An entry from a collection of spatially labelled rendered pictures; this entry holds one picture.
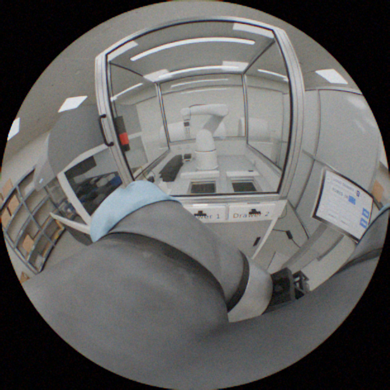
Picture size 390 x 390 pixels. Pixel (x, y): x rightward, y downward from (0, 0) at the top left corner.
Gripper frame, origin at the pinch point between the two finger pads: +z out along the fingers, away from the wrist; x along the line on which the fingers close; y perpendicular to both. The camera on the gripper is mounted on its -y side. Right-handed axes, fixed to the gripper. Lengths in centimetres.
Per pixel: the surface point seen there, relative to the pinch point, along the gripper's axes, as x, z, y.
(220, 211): 51, -14, -22
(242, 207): 53, -5, -12
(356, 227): 32, 51, 38
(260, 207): 56, 3, -5
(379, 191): 97, 204, 181
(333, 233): 45, 55, 24
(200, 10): 68, -138, 132
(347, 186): 47, 32, 46
